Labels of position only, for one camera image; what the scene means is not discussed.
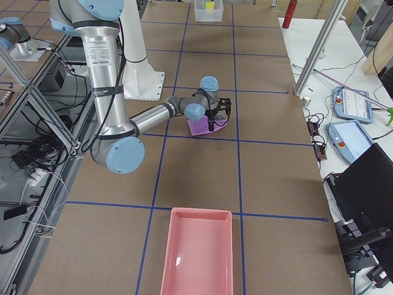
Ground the aluminium frame post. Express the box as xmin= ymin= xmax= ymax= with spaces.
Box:
xmin=294 ymin=0 xmax=348 ymax=96

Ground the grabber stick green tip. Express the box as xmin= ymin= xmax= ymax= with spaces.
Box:
xmin=313 ymin=69 xmax=393 ymax=126

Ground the pink plastic bin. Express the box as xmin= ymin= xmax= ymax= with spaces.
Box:
xmin=160 ymin=208 xmax=233 ymax=294

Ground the far teach pendant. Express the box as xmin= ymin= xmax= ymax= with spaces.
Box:
xmin=333 ymin=87 xmax=373 ymax=124

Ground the near teach pendant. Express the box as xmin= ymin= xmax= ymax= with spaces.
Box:
xmin=326 ymin=119 xmax=374 ymax=164

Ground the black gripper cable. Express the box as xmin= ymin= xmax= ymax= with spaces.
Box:
xmin=214 ymin=107 xmax=232 ymax=127

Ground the yellow plastic cup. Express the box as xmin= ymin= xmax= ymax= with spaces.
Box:
xmin=204 ymin=0 xmax=215 ymax=10

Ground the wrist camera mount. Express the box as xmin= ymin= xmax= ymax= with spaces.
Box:
xmin=217 ymin=98 xmax=232 ymax=117

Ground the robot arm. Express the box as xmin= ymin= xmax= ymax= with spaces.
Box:
xmin=50 ymin=1 xmax=219 ymax=174

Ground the teach pendant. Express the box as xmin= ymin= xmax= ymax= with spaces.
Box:
xmin=333 ymin=87 xmax=373 ymax=124
xmin=326 ymin=119 xmax=374 ymax=164

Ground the purple grey cloth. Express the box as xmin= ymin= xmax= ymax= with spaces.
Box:
xmin=187 ymin=114 xmax=227 ymax=136

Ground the red bottle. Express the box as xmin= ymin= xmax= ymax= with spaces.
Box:
xmin=282 ymin=0 xmax=298 ymax=29

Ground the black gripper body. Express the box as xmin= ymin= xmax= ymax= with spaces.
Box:
xmin=206 ymin=107 xmax=219 ymax=122

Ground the white translucent bin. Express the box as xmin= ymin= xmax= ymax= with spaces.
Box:
xmin=194 ymin=0 xmax=224 ymax=22

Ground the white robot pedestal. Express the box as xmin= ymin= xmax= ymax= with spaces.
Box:
xmin=120 ymin=1 xmax=165 ymax=101

